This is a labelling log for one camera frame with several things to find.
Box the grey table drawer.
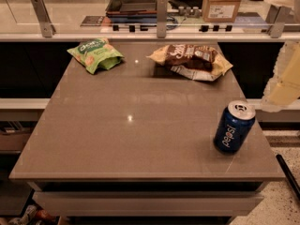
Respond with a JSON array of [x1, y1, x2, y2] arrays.
[[33, 192, 263, 217]]

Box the brown chip bag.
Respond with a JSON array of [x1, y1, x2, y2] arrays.
[[149, 44, 233, 82]]

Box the green rice chip bag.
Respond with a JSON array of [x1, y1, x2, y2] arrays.
[[67, 37, 123, 74]]

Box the snack packets under table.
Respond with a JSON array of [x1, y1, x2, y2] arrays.
[[0, 205, 57, 225]]

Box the cardboard box with label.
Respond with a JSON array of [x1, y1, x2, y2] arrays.
[[202, 0, 241, 23]]

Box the left metal glass bracket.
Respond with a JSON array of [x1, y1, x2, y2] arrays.
[[30, 0, 56, 38]]

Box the dark tray with orange rim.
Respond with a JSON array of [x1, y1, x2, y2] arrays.
[[106, 0, 158, 17]]

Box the blue pepsi can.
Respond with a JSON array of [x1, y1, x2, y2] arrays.
[[214, 100, 256, 154]]

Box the right metal glass bracket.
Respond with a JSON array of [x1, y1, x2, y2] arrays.
[[266, 6, 292, 38]]

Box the middle metal glass bracket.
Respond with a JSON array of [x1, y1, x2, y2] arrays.
[[157, 0, 168, 38]]

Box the metal glass bracket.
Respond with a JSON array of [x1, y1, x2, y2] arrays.
[[30, 0, 56, 38], [266, 6, 292, 38], [157, 0, 168, 38]]

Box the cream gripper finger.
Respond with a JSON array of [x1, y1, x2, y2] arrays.
[[262, 78, 300, 113], [274, 41, 300, 86]]

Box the black pole on floor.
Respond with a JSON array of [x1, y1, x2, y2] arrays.
[[276, 154, 300, 201]]

